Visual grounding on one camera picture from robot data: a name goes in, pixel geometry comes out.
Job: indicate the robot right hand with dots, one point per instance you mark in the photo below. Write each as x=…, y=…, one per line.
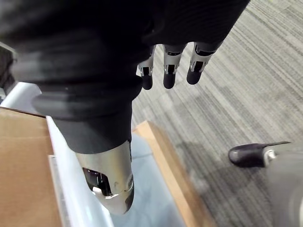
x=82, y=59

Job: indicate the grey plastic bin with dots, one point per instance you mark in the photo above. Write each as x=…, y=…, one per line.
x=71, y=177

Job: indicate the brown cardboard box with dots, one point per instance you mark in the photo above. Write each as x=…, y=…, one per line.
x=23, y=165

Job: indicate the brown wooden board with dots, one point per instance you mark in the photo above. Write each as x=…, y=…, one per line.
x=170, y=170

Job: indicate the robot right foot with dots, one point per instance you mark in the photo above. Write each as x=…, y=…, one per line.
x=246, y=156

